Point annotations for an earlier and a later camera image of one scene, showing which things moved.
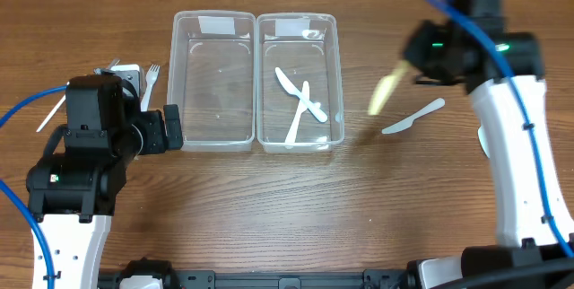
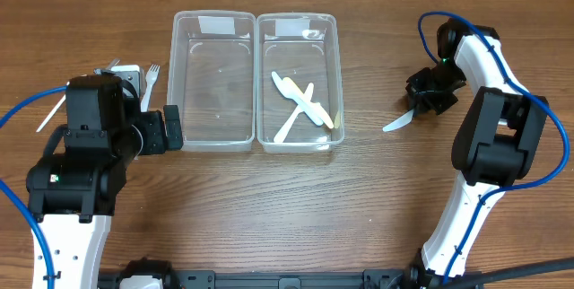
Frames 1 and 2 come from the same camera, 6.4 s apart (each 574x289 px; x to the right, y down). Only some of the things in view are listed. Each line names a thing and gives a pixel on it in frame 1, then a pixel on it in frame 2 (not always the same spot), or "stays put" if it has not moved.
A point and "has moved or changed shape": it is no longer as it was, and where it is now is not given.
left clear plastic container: x=212 y=77 stays put
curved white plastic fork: x=53 y=112 stays put
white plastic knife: x=291 y=89 has moved or changed shape
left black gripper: x=171 y=126 stays put
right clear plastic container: x=300 y=101 stays put
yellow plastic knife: x=385 y=87 -> x=317 y=107
